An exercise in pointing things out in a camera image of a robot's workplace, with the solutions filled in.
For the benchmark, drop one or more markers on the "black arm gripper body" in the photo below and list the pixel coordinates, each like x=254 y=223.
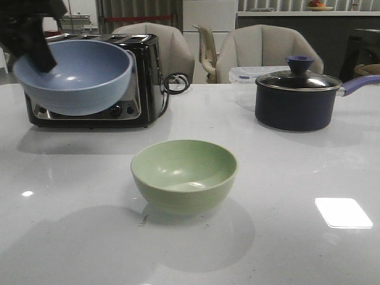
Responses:
x=14 y=15

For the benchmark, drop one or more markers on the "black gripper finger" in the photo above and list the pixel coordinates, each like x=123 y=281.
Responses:
x=37 y=47

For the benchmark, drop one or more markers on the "blue bowl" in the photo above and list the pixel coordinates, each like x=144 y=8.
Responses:
x=90 y=76

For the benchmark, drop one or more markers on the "green bowl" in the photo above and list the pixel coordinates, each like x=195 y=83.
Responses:
x=184 y=177

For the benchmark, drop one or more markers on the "black and chrome toaster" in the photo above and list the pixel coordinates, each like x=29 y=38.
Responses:
x=143 y=102

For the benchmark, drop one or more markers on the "beige armchair left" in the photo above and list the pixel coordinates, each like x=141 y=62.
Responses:
x=175 y=54

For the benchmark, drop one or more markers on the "beige armchair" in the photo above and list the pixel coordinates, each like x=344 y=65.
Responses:
x=175 y=54
x=260 y=46

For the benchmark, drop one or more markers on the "cream office chair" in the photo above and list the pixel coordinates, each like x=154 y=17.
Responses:
x=207 y=52

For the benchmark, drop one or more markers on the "white cabinet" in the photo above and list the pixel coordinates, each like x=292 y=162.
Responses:
x=219 y=16

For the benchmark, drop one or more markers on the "clear plastic food container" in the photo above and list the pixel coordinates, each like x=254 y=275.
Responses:
x=248 y=74

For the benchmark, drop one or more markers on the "beige armchair right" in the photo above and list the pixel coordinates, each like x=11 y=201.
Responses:
x=260 y=46

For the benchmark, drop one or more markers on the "glass pot lid blue knob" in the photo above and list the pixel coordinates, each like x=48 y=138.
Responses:
x=298 y=77

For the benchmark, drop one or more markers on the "dark blue saucepan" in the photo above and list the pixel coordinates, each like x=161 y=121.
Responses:
x=302 y=110

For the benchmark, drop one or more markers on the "fruit bowl on counter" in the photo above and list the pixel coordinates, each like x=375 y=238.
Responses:
x=315 y=5

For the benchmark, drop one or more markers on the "grey counter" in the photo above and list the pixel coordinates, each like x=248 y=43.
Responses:
x=341 y=39

